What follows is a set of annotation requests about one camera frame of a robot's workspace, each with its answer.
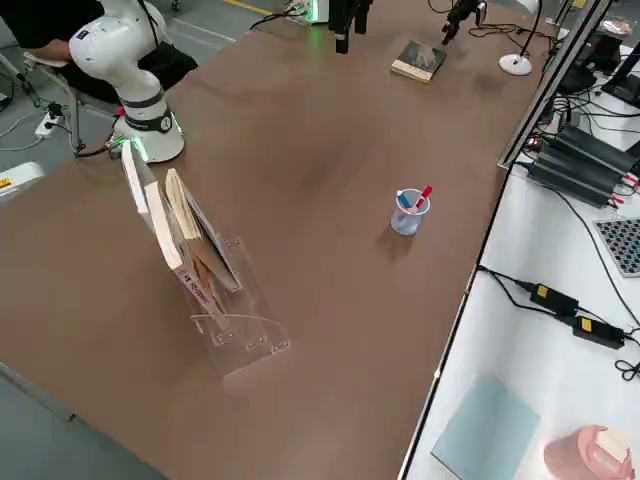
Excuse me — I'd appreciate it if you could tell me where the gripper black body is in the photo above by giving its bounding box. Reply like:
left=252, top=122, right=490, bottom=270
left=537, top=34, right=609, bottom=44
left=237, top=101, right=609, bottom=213
left=448, top=0, right=476, bottom=25
left=328, top=0, right=372, bottom=24

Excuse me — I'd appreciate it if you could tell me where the dark hands-cover book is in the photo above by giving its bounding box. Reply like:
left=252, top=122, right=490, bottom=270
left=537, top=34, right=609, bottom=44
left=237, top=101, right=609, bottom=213
left=390, top=40, right=448, bottom=84

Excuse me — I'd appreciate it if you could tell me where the grey cover book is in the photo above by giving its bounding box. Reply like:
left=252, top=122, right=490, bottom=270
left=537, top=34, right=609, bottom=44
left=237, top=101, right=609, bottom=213
left=164, top=168, right=245, bottom=293

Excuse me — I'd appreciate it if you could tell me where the plain white book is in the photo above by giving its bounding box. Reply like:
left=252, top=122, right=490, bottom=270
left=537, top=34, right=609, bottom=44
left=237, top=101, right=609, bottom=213
left=121, top=139, right=162, bottom=234

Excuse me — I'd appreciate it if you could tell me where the clear acrylic storage rack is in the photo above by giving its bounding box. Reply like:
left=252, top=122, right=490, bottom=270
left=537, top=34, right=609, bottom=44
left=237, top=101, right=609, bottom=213
left=172, top=197, right=293, bottom=377

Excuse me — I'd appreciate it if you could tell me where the white desk lamp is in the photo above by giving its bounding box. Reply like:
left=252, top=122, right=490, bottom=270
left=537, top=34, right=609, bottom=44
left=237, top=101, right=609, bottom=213
left=498, top=0, right=546, bottom=77

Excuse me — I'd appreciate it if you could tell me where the black monitor stand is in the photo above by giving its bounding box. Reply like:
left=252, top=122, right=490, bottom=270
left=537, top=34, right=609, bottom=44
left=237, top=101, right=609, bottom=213
left=557, top=34, right=624, bottom=96
left=602, top=29, right=640, bottom=109

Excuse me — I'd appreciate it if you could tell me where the black power supply unit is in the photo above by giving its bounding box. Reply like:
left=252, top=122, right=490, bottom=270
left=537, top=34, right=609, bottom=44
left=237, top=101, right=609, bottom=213
left=527, top=147, right=626, bottom=209
left=554, top=124, right=640, bottom=176

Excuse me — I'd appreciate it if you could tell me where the clear plastic pen cup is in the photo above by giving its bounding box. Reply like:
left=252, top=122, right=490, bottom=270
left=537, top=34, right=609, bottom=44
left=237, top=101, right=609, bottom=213
left=389, top=188, right=432, bottom=236

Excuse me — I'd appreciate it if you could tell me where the checker pattern board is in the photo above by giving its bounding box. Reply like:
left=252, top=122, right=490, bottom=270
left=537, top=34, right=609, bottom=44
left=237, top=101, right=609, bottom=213
left=593, top=218, right=640, bottom=278

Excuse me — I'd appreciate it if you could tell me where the black power adapter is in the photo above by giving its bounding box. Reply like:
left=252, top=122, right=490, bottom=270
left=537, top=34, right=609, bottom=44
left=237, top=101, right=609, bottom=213
left=571, top=313, right=627, bottom=350
left=528, top=283, right=581, bottom=317

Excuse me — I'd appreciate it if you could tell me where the chair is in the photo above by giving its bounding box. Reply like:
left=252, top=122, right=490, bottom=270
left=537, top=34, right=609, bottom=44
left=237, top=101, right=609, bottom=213
left=0, top=49, right=86, bottom=159

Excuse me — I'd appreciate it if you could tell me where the white power strip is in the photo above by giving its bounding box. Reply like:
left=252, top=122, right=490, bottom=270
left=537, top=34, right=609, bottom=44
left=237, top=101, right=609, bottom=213
left=34, top=110, right=65, bottom=139

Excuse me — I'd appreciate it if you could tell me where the person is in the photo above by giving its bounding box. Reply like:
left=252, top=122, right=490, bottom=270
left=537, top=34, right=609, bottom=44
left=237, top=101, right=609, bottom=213
left=0, top=0, right=200, bottom=107

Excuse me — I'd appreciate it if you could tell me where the white control box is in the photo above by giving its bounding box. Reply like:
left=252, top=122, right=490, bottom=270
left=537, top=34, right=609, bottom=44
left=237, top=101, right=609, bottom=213
left=0, top=162, right=47, bottom=207

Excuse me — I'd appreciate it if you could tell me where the light blue sheet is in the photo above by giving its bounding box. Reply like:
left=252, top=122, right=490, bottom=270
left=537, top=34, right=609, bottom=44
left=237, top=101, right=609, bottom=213
left=430, top=374, right=542, bottom=480

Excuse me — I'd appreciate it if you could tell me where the pink round bin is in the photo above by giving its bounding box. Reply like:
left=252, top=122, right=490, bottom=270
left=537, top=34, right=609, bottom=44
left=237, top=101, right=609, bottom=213
left=543, top=424, right=635, bottom=480

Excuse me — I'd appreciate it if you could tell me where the black lamp cable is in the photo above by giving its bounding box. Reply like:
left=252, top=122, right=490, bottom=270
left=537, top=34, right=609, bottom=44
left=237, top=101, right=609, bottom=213
left=468, top=22, right=556, bottom=44

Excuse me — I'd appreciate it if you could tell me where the black base cable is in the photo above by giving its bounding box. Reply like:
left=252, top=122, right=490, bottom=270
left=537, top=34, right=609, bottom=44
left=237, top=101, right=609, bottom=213
left=247, top=12, right=301, bottom=31

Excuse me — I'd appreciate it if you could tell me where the aluminium divider post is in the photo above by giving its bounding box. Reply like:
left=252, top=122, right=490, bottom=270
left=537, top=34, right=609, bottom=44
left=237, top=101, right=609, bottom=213
left=496, top=0, right=615, bottom=170

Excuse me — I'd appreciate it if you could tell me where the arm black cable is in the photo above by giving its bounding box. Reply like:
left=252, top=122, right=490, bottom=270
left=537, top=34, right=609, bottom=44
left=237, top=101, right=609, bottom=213
left=137, top=0, right=171, bottom=51

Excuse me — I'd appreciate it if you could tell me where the black adapter cable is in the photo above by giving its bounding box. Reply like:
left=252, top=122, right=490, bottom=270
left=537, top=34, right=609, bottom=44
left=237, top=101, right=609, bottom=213
left=477, top=266, right=536, bottom=307

